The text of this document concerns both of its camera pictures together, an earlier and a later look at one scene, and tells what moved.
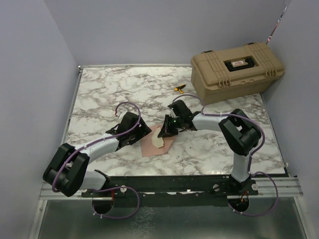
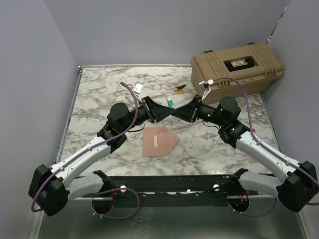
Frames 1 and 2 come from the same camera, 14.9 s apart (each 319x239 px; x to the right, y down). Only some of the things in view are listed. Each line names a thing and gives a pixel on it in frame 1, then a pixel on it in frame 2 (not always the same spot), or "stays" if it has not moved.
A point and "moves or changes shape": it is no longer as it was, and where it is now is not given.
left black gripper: (143, 130) → (159, 111)
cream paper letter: (158, 142) moves or changes shape
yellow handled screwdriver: (179, 88) stays
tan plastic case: (232, 73) stays
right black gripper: (166, 131) → (187, 112)
